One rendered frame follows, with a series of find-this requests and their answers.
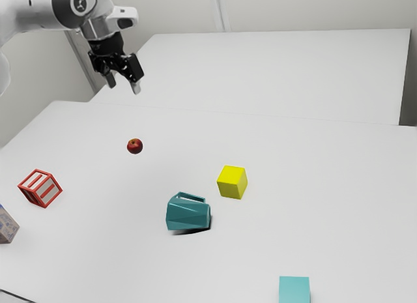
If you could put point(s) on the red apple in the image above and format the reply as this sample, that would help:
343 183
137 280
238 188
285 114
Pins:
134 146

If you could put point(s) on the light teal block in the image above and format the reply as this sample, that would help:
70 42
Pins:
294 290

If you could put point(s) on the yellow cube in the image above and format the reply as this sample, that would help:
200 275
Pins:
232 181

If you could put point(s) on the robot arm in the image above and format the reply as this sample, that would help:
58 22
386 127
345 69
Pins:
39 9

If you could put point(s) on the red and white letter block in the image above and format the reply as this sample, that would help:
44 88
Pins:
40 187

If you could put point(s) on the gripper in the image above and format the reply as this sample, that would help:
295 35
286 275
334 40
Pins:
106 50

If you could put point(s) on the blue patterned wooden block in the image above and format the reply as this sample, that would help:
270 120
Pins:
6 228

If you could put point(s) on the teal faceted mug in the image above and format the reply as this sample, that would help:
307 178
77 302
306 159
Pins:
188 213

